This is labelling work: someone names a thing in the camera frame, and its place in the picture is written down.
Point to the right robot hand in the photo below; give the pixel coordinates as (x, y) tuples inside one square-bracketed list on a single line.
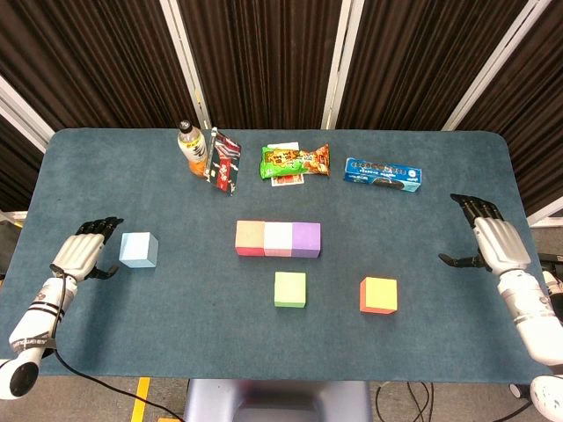
[(501, 244)]

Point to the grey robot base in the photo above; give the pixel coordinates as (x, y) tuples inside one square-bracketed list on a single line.
[(281, 400)]

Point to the red white card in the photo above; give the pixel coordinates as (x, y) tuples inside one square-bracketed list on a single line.
[(288, 180)]

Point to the yellow floor tape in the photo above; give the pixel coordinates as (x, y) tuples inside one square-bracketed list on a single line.
[(141, 395)]

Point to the pink foam cube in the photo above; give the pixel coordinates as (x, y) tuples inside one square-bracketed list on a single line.
[(278, 237)]

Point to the dark brown curtain panel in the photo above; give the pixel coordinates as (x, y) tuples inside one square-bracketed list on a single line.
[(264, 57), (528, 110), (15, 176), (88, 57), (404, 57)]

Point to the blue cookie package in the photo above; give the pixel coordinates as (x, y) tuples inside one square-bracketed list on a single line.
[(382, 175)]

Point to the orange drink bottle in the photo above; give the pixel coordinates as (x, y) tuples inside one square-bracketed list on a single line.
[(193, 151)]

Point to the red black card box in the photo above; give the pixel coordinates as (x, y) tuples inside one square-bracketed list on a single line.
[(224, 167)]

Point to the table caster wheel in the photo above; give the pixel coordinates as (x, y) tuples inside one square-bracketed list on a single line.
[(518, 391)]

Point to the orange foam cube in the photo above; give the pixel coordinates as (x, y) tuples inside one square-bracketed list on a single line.
[(380, 294)]

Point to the light blue foam cube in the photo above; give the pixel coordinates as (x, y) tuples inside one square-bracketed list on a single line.
[(136, 248)]

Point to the blue felt table mat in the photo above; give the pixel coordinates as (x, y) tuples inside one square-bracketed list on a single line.
[(132, 184)]

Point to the purple foam cube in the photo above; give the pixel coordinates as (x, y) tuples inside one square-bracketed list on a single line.
[(305, 239)]

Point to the green foam cube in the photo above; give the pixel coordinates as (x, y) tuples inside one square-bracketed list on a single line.
[(289, 288)]

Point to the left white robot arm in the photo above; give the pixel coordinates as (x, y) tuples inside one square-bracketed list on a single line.
[(31, 321)]

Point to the red foam cube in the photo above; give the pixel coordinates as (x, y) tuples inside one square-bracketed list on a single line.
[(250, 235)]

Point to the green orange snack bag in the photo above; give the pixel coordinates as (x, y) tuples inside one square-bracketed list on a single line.
[(292, 162)]

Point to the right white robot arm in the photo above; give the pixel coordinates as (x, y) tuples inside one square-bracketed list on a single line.
[(532, 316)]

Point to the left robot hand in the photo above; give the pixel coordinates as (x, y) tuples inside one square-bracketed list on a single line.
[(79, 255)]

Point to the white partition post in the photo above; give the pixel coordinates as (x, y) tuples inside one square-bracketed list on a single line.
[(489, 66), (547, 215), (337, 66), (185, 57), (22, 116)]

